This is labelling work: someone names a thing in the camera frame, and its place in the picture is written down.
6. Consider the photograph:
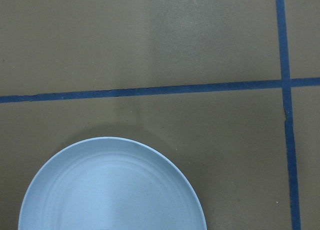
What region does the blue plate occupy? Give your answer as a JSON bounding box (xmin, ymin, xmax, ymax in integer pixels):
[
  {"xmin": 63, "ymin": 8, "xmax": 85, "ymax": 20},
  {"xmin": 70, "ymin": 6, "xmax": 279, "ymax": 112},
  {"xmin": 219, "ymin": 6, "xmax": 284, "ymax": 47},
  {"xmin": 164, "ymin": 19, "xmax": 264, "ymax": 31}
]
[{"xmin": 18, "ymin": 137, "xmax": 207, "ymax": 230}]

